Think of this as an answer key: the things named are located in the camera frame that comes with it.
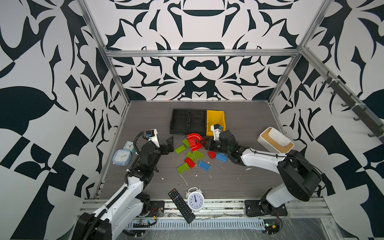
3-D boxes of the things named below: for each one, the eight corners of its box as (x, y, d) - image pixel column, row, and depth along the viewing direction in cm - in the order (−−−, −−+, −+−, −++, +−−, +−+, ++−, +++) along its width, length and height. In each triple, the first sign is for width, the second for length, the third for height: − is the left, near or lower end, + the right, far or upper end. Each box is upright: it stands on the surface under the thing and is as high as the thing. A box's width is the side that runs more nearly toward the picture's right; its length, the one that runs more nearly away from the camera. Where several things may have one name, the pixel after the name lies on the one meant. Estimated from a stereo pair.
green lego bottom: (179, 173, 87) (179, 172, 86) (177, 168, 89) (176, 167, 87) (189, 168, 89) (189, 167, 88) (187, 163, 91) (186, 162, 89)
